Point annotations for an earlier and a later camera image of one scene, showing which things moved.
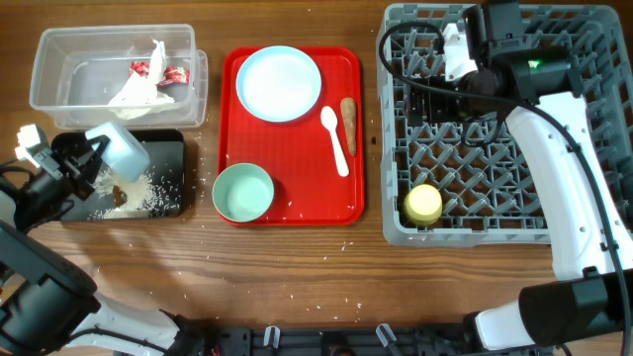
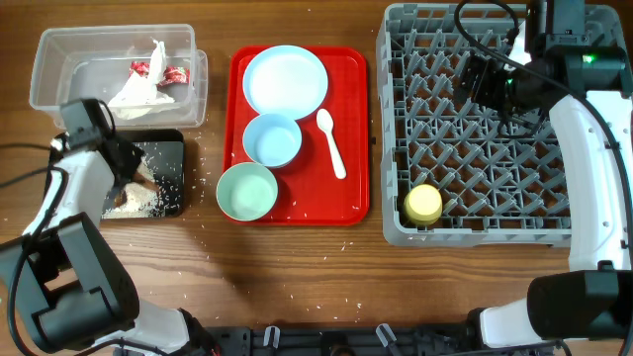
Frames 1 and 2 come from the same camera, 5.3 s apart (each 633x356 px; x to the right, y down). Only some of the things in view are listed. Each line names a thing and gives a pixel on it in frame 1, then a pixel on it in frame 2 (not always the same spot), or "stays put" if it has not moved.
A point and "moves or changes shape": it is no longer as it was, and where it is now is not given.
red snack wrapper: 171,76 stays put
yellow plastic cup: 422,205 stays put
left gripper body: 44,195 to 131,156
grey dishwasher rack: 475,184 stays put
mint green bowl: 242,192 stays put
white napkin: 141,94 stays put
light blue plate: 278,83 moves or changes shape
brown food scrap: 119,196 stays put
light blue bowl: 125,155 moves or changes shape
